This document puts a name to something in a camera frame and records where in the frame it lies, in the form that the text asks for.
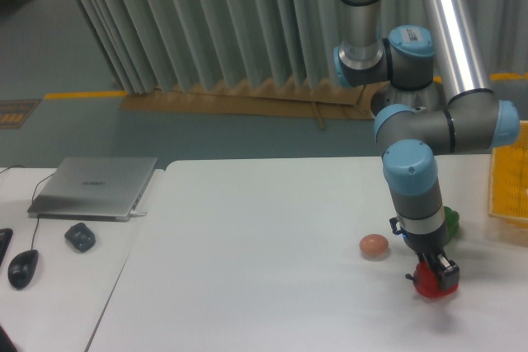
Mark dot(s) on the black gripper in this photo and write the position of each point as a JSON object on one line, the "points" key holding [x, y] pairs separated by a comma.
{"points": [[433, 243]]}

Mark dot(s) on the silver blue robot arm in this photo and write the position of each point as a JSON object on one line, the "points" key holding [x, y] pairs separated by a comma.
{"points": [[409, 137]]}

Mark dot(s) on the green bell pepper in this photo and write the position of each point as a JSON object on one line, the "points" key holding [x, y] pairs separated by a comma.
{"points": [[452, 219]]}

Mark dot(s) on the brown egg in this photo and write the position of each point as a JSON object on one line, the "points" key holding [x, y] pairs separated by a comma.
{"points": [[374, 246]]}

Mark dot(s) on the yellow plastic basket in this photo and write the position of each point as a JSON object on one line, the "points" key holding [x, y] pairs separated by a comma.
{"points": [[507, 193]]}

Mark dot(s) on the brown cardboard sheet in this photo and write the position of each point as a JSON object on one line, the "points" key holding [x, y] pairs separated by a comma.
{"points": [[324, 102]]}

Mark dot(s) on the white usb plug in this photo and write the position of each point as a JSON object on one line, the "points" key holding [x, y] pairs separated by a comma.
{"points": [[135, 214]]}

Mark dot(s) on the silver closed laptop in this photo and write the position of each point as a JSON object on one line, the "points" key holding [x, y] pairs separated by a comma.
{"points": [[94, 188]]}

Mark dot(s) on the small black controller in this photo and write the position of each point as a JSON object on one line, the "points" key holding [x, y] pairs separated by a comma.
{"points": [[80, 237]]}

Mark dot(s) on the grey folding curtain screen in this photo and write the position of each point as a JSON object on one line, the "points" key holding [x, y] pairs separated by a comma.
{"points": [[164, 43]]}

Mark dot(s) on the black computer mouse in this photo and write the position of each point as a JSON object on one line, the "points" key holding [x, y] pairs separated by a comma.
{"points": [[22, 269]]}

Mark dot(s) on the black keyboard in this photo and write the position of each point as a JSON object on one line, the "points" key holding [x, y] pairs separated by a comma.
{"points": [[6, 235]]}

